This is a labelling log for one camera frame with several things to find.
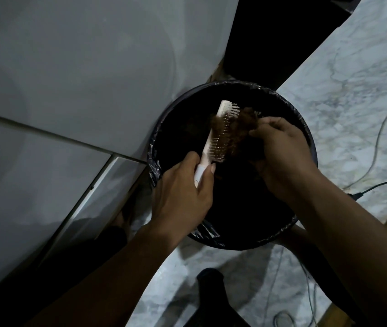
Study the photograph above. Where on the person's left forearm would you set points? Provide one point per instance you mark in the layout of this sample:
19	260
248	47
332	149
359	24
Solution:
111	286

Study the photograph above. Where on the black plastic bin liner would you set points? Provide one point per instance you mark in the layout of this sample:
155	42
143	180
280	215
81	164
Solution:
153	166

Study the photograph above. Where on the person's left thumb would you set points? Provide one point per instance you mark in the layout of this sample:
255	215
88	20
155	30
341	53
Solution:
207	180

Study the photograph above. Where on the person's right forearm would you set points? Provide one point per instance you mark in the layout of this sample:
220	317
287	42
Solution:
357	248

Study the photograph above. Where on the person's right fingers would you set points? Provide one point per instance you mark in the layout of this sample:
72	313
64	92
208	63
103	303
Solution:
270	131

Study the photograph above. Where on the white hairbrush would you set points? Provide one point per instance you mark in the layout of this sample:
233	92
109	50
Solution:
213	139

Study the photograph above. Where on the person's left hand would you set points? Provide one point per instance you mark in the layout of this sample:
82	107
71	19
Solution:
176	200

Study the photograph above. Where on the round black trash bin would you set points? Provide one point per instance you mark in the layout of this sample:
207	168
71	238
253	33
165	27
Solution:
241	214

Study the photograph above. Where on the person's dark foot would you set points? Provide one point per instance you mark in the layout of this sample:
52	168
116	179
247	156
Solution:
213	296

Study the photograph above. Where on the dark cabinet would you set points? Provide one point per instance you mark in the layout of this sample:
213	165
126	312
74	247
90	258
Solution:
275	40

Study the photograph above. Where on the white cabinet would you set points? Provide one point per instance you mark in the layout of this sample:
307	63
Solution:
77	81

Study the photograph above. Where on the person's right hand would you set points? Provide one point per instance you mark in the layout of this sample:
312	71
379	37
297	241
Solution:
283	160

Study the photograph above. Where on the clump of brown hair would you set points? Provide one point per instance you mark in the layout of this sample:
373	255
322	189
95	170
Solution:
242	129

